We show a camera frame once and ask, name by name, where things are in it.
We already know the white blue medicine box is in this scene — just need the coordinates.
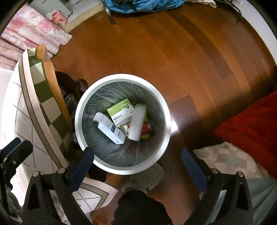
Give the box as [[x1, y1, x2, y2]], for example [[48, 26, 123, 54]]
[[93, 112, 126, 145]]

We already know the green white carton box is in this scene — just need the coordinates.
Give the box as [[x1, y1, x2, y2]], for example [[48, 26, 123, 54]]
[[107, 98, 135, 128]]

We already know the white barcode medicine box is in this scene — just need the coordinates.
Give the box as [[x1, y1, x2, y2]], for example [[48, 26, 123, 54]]
[[128, 104, 147, 142]]

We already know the white round trash bin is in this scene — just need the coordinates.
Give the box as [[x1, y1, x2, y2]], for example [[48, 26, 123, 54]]
[[75, 74, 171, 175]]

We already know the white diamond pattern tablecloth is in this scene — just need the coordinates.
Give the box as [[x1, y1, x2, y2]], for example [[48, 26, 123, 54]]
[[1, 46, 117, 224]]

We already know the red blanket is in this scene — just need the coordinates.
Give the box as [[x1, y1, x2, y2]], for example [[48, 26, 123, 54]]
[[213, 91, 276, 178]]

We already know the red can in bin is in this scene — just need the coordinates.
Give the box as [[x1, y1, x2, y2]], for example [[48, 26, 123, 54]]
[[141, 120, 154, 136]]

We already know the pink floral curtain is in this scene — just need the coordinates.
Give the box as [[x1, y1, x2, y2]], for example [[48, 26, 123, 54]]
[[1, 4, 72, 70]]

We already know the beige doormat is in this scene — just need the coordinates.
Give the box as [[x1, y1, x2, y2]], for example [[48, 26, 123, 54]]
[[63, 1, 104, 33]]

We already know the pink tissue pack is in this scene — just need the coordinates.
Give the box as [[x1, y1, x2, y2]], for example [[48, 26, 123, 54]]
[[50, 10, 68, 28]]

